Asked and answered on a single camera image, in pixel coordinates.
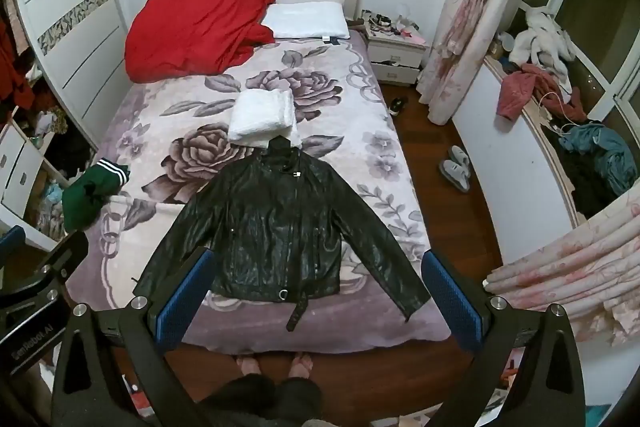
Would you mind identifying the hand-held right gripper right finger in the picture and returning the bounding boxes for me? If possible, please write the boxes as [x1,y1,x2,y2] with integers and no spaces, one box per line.
[421,249,586,427]

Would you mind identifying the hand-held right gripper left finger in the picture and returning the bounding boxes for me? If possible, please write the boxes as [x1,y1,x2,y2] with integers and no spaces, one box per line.
[50,247,217,427]

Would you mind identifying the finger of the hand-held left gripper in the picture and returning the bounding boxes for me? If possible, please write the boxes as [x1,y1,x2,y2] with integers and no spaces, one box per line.
[0,226,27,269]
[29,231,90,304]

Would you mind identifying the black leather jacket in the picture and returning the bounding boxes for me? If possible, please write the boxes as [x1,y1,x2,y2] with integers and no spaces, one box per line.
[132,136,432,333]

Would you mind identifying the red hanging clothes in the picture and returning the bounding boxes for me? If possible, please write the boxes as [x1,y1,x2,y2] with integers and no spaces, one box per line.
[0,14,36,108]

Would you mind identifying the green garment with white stripes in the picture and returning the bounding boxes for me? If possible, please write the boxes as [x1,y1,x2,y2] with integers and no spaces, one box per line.
[62,158,132,230]

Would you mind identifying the white drawer cabinet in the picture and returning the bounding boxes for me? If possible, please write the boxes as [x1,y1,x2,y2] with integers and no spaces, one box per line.
[0,107,71,253]

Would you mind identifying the person's left foot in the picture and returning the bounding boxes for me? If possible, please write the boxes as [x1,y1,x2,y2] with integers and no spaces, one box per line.
[235,353,261,378]

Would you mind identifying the person's foot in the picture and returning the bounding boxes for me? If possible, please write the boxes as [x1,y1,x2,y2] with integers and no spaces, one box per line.
[287,351,316,380]
[235,353,261,378]

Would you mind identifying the grey slipper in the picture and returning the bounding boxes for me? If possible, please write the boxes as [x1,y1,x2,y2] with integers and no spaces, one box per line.
[448,145,473,172]
[439,159,471,194]

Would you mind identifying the person's right foot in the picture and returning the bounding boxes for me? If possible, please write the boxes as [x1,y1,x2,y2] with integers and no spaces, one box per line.
[287,351,316,380]

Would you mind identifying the person's right leg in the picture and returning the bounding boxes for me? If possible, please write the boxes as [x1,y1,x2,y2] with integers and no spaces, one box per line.
[272,377,323,427]

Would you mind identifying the black garment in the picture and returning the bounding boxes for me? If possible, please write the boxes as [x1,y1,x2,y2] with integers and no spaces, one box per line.
[542,127,616,218]

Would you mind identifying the white folded fleece blanket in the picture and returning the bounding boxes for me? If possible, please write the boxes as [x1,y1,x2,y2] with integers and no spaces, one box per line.
[227,89,302,146]

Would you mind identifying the teal garment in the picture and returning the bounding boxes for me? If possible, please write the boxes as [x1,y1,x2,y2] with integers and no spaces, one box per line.
[559,122,638,198]

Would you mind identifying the pink red garment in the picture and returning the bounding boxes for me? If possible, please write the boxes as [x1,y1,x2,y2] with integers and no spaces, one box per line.
[496,63,588,122]

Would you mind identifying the white nightstand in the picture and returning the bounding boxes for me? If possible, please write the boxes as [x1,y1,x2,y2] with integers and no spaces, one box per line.
[361,14,428,86]

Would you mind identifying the red duvet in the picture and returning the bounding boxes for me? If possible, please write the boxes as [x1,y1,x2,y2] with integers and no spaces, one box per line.
[124,0,277,82]

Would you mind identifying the pink floral tied curtain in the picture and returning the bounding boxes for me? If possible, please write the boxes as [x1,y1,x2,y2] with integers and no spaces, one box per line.
[417,0,518,125]

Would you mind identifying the white plush garment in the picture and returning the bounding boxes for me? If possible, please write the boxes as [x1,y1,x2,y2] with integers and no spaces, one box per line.
[509,7,581,92]

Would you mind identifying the nightstand clutter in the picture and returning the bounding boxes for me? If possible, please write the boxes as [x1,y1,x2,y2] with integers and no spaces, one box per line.
[361,8,426,45]

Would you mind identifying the white pillow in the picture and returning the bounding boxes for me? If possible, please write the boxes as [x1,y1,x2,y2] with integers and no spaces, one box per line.
[261,1,351,42]

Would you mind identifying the white cable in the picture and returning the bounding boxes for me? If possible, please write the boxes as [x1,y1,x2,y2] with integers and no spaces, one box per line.
[537,92,576,132]

